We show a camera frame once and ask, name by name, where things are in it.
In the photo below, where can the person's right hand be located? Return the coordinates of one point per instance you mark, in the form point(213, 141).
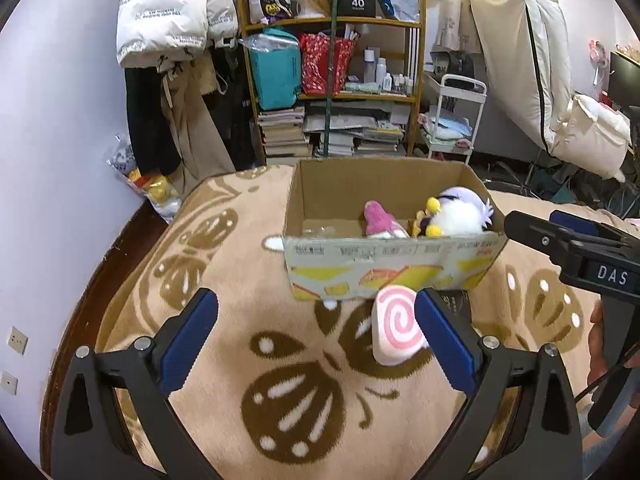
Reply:
point(598, 366)

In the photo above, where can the wooden shelf unit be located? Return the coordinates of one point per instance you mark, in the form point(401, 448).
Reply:
point(413, 58)

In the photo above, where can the teal storage bag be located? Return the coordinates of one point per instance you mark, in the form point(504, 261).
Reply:
point(276, 64)

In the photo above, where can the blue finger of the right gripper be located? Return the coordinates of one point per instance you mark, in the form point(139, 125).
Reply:
point(584, 226)

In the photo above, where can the white puffer jacket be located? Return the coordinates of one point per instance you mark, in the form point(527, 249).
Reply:
point(158, 33)

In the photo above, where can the snack bag by wall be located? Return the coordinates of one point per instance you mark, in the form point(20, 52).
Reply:
point(156, 188)

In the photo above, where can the beige hanging coat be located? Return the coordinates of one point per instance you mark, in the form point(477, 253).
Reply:
point(201, 150)

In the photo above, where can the wall socket lower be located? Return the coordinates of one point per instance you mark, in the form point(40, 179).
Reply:
point(8, 383)

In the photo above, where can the black booklet with gold print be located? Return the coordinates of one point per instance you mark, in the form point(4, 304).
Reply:
point(458, 301)

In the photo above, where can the wall socket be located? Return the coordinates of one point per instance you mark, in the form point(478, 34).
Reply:
point(17, 340)
point(8, 383)

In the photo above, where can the printed cardboard box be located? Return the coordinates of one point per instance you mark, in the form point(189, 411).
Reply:
point(328, 254)

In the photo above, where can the cream quilted bedding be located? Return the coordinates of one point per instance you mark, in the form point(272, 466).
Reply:
point(527, 57)

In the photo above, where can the white fluffy yellow plush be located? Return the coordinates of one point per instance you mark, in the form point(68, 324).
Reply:
point(456, 218)

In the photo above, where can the pink spiral roll plush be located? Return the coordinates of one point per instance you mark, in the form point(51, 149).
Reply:
point(396, 336)

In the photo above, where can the stack of books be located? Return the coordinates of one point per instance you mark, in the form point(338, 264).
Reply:
point(283, 132)

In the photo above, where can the beige brown patterned rug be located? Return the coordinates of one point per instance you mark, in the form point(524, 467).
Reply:
point(287, 386)

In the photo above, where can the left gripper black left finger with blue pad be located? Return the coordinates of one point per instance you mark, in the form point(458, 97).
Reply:
point(91, 439)

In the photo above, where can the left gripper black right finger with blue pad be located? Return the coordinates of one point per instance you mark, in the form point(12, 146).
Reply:
point(542, 439)

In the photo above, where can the red patterned bag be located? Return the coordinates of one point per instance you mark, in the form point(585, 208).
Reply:
point(315, 62)

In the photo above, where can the wall socket upper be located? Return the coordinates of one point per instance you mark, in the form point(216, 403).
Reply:
point(17, 340)

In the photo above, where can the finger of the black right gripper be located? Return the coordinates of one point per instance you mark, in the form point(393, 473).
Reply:
point(550, 242)

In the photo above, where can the white metal cart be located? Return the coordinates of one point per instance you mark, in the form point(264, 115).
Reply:
point(452, 121)

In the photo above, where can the purple haired plush doll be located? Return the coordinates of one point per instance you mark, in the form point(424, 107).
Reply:
point(470, 197)

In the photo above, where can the pink plush toy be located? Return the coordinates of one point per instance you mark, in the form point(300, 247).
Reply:
point(381, 224)

